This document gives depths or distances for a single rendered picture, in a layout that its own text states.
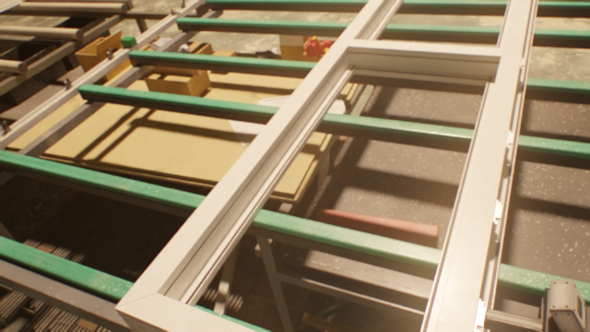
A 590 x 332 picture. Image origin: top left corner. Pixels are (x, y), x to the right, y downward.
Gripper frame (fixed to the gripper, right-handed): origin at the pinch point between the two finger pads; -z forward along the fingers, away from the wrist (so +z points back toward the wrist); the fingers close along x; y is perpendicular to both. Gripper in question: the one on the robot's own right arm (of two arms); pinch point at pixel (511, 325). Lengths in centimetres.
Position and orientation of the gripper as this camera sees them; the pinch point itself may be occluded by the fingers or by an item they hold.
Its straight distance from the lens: 61.6
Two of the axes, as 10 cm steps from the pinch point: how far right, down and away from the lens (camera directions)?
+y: 1.4, 7.6, 6.3
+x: -4.2, 6.2, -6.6
